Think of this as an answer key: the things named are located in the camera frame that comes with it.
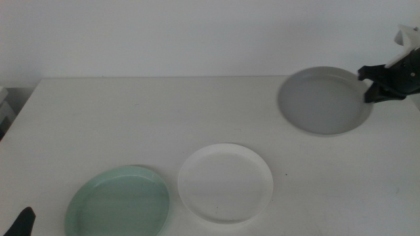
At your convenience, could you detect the grey shallow bowl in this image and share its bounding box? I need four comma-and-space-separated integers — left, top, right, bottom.
277, 66, 375, 137

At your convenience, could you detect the pale green shallow bowl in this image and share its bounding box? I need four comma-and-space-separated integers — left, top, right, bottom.
64, 165, 171, 236

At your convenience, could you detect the white shallow bowl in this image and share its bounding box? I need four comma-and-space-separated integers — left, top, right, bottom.
177, 142, 274, 226

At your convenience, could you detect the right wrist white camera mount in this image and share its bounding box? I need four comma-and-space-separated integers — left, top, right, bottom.
384, 24, 420, 69

